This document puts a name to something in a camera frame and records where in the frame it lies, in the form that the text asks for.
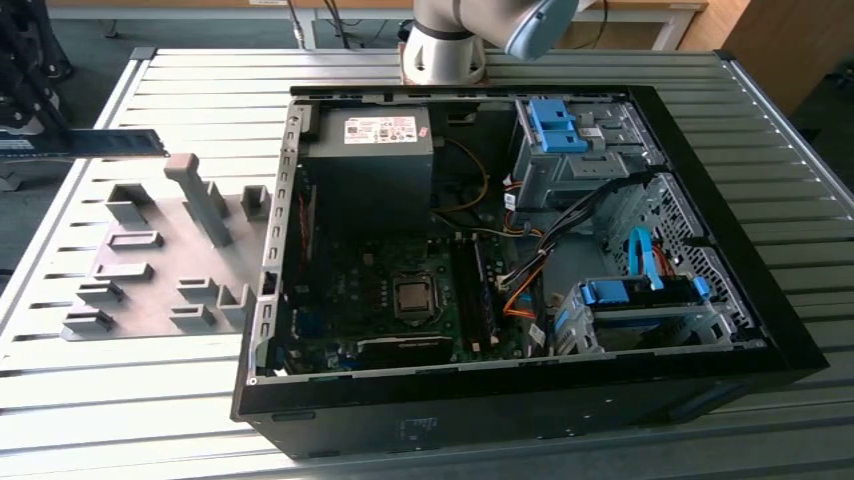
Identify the RAM stick with blue label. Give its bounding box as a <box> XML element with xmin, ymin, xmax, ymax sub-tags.
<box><xmin>0</xmin><ymin>127</ymin><xmax>167</xmax><ymax>161</ymax></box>

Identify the grey parts rack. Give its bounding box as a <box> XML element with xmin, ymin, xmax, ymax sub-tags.
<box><xmin>61</xmin><ymin>152</ymin><xmax>275</xmax><ymax>344</ymax></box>

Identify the grey power supply unit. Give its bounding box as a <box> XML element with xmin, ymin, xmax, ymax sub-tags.
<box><xmin>307</xmin><ymin>104</ymin><xmax>440</xmax><ymax>236</ymax></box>

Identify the green motherboard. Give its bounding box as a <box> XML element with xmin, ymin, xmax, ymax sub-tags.
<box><xmin>286</xmin><ymin>232</ymin><xmax>536</xmax><ymax>374</ymax></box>

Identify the CPU socket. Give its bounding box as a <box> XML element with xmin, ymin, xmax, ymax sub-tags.
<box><xmin>389</xmin><ymin>269</ymin><xmax>442</xmax><ymax>324</ymax></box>

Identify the silver CPU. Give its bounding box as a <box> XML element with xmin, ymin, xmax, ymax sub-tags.
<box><xmin>397</xmin><ymin>282</ymin><xmax>433</xmax><ymax>314</ymax></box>

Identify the black graphics card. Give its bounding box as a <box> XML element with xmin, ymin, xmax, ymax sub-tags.
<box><xmin>353</xmin><ymin>333</ymin><xmax>456</xmax><ymax>369</ymax></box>

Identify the blue disk carrier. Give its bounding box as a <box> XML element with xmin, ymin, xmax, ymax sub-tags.
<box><xmin>526</xmin><ymin>98</ymin><xmax>593</xmax><ymax>154</ymax></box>

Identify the grey metal drive cage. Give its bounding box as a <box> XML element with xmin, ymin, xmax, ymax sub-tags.
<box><xmin>510</xmin><ymin>99</ymin><xmax>669</xmax><ymax>211</ymax></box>

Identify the hard disk in blue carrier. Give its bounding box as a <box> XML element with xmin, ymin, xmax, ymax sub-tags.
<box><xmin>577</xmin><ymin>276</ymin><xmax>713</xmax><ymax>309</ymax></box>

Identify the black open PC case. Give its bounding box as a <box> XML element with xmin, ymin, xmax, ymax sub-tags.
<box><xmin>230</xmin><ymin>83</ymin><xmax>832</xmax><ymax>460</ymax></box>

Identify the grey metal disk bay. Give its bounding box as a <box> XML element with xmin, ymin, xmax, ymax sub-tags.
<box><xmin>550</xmin><ymin>294</ymin><xmax>756</xmax><ymax>356</ymax></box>

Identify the wooden cabinet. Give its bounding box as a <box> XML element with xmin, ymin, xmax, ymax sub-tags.
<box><xmin>680</xmin><ymin>0</ymin><xmax>854</xmax><ymax>119</ymax></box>

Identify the multicoloured power wire bundle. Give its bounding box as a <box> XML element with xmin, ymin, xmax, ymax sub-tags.
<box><xmin>432</xmin><ymin>209</ymin><xmax>544</xmax><ymax>240</ymax></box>

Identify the orange wire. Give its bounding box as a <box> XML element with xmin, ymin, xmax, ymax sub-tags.
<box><xmin>501</xmin><ymin>279</ymin><xmax>540</xmax><ymax>319</ymax></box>

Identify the black cable bundle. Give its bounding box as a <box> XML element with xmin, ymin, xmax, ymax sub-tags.
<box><xmin>533</xmin><ymin>172</ymin><xmax>653</xmax><ymax>256</ymax></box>

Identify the wooden desk white frame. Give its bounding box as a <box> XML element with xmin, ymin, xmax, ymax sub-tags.
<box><xmin>573</xmin><ymin>0</ymin><xmax>710</xmax><ymax>52</ymax></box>

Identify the blue wire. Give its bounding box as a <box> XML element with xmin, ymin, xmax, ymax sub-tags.
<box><xmin>628</xmin><ymin>225</ymin><xmax>666</xmax><ymax>291</ymax></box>

